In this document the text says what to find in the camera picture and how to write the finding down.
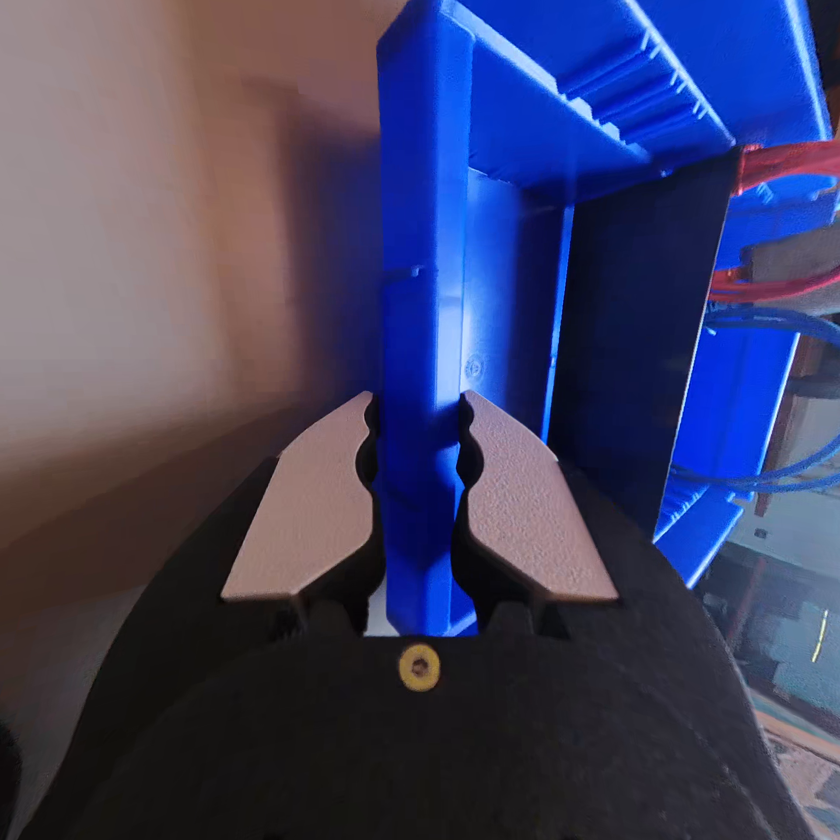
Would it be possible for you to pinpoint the red ethernet cable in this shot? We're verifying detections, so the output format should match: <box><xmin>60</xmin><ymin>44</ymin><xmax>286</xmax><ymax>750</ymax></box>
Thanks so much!
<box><xmin>707</xmin><ymin>140</ymin><xmax>840</xmax><ymax>304</ymax></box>

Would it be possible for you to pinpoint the large blue plastic bin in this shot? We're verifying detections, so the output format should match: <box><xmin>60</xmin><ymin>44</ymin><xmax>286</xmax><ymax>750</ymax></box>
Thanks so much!
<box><xmin>375</xmin><ymin>0</ymin><xmax>840</xmax><ymax>637</ymax></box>

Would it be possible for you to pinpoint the black bin divider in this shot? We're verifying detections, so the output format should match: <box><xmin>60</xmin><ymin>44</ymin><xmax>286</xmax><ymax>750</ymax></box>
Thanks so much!
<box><xmin>550</xmin><ymin>152</ymin><xmax>744</xmax><ymax>546</ymax></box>

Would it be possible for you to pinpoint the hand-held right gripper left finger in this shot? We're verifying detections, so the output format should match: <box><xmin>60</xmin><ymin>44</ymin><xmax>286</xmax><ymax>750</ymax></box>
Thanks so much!
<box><xmin>220</xmin><ymin>390</ymin><xmax>388</xmax><ymax>636</ymax></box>

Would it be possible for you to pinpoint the blue ethernet cable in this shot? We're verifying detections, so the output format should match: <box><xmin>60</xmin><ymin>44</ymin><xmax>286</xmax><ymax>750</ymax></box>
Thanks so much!
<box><xmin>668</xmin><ymin>305</ymin><xmax>840</xmax><ymax>494</ymax></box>

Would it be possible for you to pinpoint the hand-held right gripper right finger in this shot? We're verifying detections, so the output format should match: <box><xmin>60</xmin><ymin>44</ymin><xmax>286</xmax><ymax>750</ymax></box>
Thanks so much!
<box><xmin>451</xmin><ymin>390</ymin><xmax>620</xmax><ymax>636</ymax></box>

